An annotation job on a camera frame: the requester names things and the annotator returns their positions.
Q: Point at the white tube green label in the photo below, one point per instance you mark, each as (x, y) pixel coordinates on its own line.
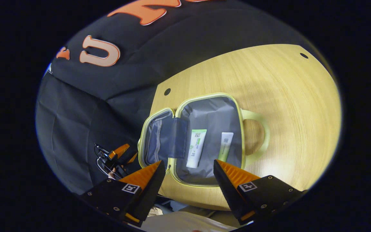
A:
(196, 148)

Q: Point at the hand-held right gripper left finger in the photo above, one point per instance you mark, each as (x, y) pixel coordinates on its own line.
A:
(151, 191)

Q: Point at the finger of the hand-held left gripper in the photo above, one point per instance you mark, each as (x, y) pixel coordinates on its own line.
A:
(124, 154)

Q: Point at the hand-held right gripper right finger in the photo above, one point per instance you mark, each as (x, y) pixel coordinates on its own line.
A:
(227, 191)

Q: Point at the person's light clothing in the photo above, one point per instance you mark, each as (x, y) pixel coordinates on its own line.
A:
(179, 222)

